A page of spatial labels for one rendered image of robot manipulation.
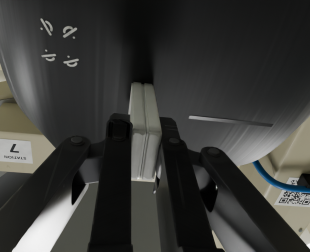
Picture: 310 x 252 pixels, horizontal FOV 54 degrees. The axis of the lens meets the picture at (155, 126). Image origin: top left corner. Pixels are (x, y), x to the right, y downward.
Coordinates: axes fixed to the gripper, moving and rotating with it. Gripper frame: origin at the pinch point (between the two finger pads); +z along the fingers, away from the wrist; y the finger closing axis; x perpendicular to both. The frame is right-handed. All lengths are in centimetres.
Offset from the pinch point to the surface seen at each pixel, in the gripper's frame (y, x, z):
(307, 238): 73, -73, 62
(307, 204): 36, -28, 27
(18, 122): -28, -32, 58
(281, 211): 32, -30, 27
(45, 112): -7.2, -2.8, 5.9
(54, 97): -6.1, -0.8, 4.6
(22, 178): -91, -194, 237
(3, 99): -34, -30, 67
